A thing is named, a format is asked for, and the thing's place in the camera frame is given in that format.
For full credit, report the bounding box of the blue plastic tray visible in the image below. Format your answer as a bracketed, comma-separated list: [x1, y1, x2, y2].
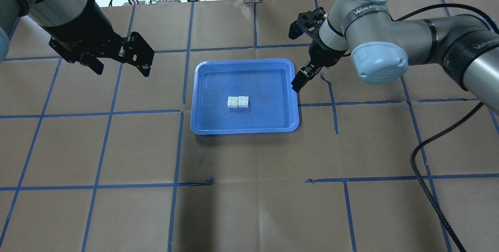
[190, 58, 300, 135]

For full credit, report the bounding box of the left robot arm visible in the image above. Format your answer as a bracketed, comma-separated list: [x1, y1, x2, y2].
[1, 0, 154, 78]

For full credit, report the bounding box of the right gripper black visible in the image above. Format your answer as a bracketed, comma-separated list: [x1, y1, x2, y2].
[288, 7, 350, 93]

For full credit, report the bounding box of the white block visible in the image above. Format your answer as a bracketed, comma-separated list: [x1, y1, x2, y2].
[237, 96, 249, 108]
[227, 96, 239, 109]

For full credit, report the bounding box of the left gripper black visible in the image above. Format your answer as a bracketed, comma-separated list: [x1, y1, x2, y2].
[49, 32, 155, 78]

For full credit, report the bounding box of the black corrugated cable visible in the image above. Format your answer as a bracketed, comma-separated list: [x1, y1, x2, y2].
[394, 4, 499, 252]

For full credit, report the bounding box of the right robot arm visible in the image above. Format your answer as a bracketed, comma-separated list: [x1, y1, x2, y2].
[288, 0, 499, 113]

